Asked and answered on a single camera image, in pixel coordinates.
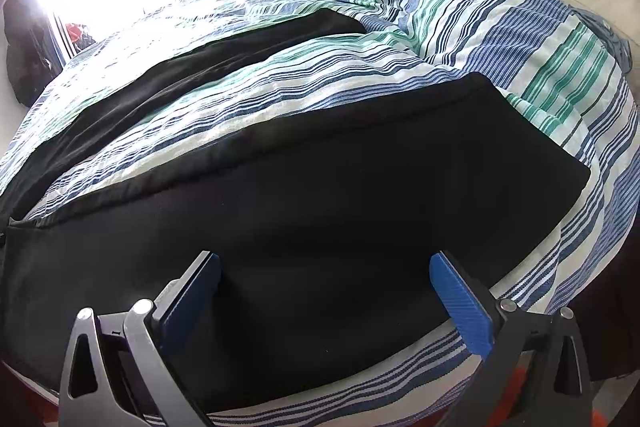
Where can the red cloth item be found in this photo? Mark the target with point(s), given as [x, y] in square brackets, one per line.
[75, 32]

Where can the orange cloth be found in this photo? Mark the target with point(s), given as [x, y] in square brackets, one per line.
[512, 394]

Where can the light blue cloth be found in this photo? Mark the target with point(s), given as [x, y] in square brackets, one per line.
[612, 42]

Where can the black pants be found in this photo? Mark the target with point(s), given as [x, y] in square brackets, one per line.
[325, 207]

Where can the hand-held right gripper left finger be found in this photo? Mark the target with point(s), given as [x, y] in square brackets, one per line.
[192, 302]

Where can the dark hanging clothes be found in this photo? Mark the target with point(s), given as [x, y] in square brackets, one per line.
[30, 52]

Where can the blue green striped blanket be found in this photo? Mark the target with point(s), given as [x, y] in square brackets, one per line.
[450, 32]

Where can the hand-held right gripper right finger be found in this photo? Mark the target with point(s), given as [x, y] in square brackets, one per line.
[462, 307]

